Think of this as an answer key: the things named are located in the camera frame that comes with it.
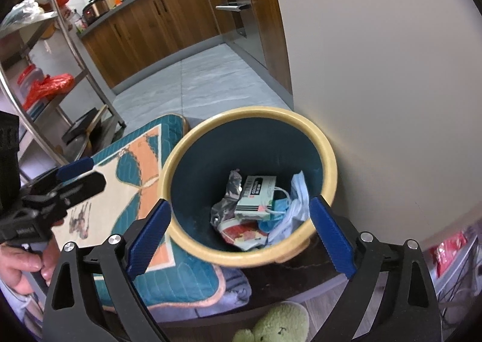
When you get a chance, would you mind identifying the teal bin with yellow rim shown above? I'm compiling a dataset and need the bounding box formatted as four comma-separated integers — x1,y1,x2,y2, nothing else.
156,106,339,266

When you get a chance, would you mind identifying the steel shelf rack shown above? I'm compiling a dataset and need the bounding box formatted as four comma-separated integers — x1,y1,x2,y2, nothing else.
0,0,127,185

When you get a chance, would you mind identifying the white plastic bag blue print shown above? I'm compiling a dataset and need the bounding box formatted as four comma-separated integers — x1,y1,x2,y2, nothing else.
268,210,306,247

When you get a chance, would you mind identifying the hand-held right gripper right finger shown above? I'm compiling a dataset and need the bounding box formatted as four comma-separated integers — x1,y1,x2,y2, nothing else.
309,195,443,342

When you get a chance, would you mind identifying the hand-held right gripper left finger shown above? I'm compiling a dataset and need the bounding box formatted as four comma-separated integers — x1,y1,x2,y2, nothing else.
42,198,172,342

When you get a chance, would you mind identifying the white medicine box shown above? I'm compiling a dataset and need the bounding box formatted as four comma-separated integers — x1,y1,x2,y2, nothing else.
235,175,278,221

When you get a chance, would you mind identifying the round dark pan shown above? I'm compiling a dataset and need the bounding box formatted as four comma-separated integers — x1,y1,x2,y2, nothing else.
66,121,114,162

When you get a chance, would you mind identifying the steel built-in oven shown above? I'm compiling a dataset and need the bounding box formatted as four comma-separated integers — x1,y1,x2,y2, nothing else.
205,0,269,68

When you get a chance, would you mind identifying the dark rice cooker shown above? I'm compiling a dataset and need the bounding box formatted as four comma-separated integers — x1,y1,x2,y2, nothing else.
82,0,110,25

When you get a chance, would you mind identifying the black flat tray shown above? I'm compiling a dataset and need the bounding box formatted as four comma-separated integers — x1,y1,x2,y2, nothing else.
62,108,101,143

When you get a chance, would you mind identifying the red lidded plastic jar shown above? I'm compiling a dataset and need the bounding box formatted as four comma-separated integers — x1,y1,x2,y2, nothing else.
17,65,42,102

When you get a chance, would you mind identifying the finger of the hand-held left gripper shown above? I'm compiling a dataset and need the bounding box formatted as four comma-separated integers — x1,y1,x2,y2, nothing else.
23,157,94,196
28,171,106,215

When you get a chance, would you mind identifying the red printed bag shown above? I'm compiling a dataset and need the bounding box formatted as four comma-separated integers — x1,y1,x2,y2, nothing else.
429,231,470,279

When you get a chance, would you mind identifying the person's left hand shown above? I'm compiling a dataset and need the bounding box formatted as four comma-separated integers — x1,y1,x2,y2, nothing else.
0,240,59,296

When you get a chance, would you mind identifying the teal orange printed cushion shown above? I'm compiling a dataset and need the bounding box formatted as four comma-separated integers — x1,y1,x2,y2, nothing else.
51,113,227,307

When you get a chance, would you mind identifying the green plush toy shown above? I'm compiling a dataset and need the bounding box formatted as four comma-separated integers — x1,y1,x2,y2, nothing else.
233,301,310,342

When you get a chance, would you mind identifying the wooden kitchen cabinet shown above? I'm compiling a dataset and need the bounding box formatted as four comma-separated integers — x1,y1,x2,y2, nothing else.
78,0,295,100

